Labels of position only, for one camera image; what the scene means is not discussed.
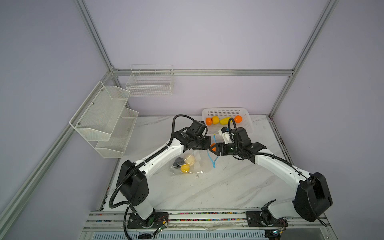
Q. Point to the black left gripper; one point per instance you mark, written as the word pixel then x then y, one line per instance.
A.
pixel 207 144

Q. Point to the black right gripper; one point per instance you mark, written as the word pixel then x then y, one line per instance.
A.
pixel 218 145

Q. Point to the cream white pear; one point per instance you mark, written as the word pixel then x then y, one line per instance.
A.
pixel 190 159

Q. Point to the black avocado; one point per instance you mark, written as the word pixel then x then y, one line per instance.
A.
pixel 178 162

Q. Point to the clear zip top bag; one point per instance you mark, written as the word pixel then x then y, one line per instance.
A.
pixel 205 160

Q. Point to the yellow pear-shaped lemon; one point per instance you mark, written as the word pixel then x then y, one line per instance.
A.
pixel 185 168

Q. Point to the large orange fruit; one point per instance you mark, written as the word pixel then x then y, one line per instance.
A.
pixel 209 121

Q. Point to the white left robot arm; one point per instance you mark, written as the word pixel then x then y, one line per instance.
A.
pixel 132 186

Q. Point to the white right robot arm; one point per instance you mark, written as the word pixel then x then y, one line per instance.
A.
pixel 312 195

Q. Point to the white perforated plastic basket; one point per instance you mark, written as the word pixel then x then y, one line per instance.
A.
pixel 224 113

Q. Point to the yellow banana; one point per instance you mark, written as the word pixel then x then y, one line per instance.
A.
pixel 225 121

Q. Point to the white mesh two-tier shelf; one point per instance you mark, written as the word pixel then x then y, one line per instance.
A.
pixel 105 121

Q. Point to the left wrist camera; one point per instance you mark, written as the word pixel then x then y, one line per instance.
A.
pixel 197 130

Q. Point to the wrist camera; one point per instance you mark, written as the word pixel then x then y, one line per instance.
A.
pixel 239 135
pixel 197 130

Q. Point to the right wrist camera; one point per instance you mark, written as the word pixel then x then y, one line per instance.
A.
pixel 239 135

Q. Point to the white wire wall basket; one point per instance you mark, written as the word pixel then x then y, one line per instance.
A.
pixel 151 81

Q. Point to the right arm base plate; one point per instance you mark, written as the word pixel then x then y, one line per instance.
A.
pixel 264 219

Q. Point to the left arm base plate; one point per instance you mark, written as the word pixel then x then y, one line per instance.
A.
pixel 154 221

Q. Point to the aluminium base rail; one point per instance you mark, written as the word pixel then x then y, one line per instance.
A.
pixel 209 220

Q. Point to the aluminium frame post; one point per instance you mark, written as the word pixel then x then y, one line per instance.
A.
pixel 319 26

